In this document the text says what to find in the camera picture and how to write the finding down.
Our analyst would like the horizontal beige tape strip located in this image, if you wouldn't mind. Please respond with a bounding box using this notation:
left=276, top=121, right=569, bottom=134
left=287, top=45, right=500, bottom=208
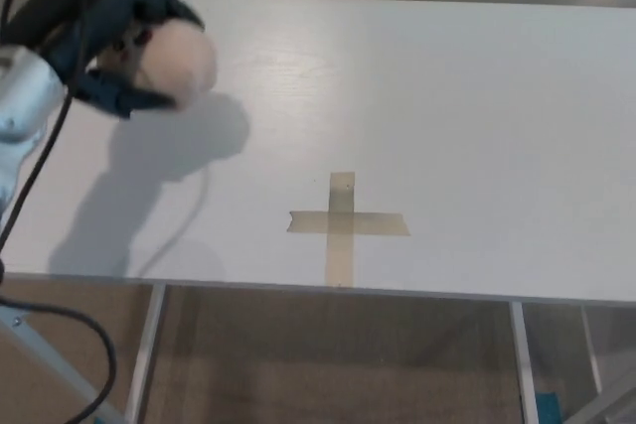
left=286, top=210, right=411, bottom=238

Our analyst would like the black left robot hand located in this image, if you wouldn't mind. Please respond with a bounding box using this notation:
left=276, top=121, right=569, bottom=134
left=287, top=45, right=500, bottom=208
left=9, top=0, right=208, bottom=120

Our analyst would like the white table leg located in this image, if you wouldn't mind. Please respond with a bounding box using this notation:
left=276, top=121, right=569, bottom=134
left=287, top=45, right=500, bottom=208
left=123, top=283, right=167, bottom=424
left=580, top=304, right=605, bottom=395
left=510, top=301, right=541, bottom=424

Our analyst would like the vertical beige tape strip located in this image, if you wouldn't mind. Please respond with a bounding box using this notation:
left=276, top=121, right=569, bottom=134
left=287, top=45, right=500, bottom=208
left=325, top=171, right=357, bottom=287

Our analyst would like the light blue metal frame bar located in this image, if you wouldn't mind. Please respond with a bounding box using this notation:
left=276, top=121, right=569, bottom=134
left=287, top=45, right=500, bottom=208
left=0, top=307, right=125, bottom=424

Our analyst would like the pink dumpling plush toy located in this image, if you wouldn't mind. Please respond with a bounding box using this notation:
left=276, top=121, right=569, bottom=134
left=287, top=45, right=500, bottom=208
left=96, top=19, right=219, bottom=110

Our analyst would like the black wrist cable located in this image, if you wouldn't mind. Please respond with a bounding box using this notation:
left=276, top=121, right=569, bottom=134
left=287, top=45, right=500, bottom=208
left=0, top=0, right=118, bottom=424

